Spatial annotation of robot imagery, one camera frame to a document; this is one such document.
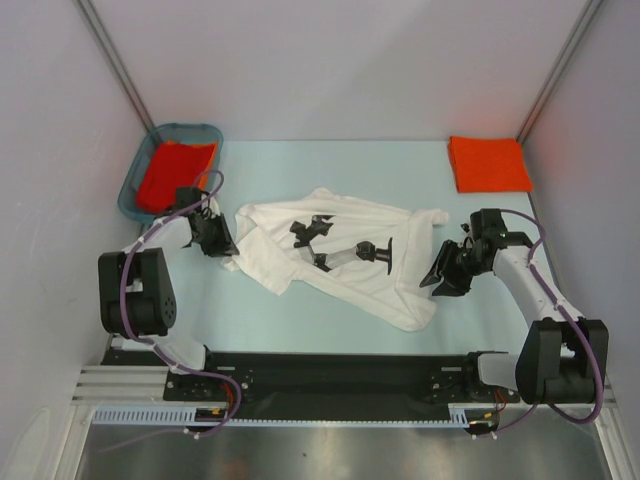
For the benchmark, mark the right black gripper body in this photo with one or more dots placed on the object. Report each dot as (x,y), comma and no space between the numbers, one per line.
(464,264)

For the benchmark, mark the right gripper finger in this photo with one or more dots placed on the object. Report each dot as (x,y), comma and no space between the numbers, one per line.
(443,262)
(450,283)

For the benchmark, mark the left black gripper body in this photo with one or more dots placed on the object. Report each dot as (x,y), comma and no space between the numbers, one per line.
(211,239)

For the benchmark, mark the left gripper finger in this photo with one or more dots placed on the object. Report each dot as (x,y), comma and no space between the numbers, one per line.
(223,248)
(223,229)

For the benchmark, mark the white printed t shirt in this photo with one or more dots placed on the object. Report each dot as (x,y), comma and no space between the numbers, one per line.
(370,255)

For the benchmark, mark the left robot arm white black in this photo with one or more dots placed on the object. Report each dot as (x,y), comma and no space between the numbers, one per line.
(137,299)

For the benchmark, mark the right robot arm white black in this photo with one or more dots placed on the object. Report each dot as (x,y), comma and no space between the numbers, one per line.
(563,358)

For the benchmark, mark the orange t shirt in basket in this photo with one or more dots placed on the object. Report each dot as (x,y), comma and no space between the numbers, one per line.
(187,161)

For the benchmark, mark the red t shirt in basket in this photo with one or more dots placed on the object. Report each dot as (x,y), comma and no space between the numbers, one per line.
(157,190)

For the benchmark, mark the folded orange t shirt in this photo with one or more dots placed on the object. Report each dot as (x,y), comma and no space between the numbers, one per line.
(488,165)

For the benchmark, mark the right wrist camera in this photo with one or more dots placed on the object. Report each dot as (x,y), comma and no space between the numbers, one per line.
(467,239)

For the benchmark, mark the slotted grey cable duct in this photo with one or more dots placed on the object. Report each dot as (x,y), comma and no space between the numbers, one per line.
(178,416)

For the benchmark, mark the aluminium front rail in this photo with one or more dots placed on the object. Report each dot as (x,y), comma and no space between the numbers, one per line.
(125,387)

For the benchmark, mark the left aluminium corner post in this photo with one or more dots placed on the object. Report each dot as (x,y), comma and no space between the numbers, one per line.
(110,53)

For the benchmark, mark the aluminium corner post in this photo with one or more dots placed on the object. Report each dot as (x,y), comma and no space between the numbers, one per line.
(110,53)
(585,21)

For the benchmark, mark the right aluminium corner post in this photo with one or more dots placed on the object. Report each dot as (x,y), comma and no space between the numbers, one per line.
(585,21)

